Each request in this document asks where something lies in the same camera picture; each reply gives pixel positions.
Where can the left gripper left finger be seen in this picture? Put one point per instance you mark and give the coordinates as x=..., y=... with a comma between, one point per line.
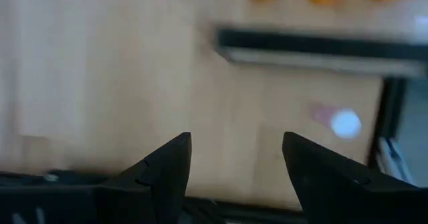
x=154, y=194

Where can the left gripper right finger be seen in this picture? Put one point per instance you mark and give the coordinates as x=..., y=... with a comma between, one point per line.
x=334, y=197

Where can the pink medicine bottle white cap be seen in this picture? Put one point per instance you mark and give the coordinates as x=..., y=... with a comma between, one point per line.
x=346, y=124

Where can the black metal shelf leg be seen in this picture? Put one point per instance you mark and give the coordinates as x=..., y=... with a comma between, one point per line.
x=301, y=43

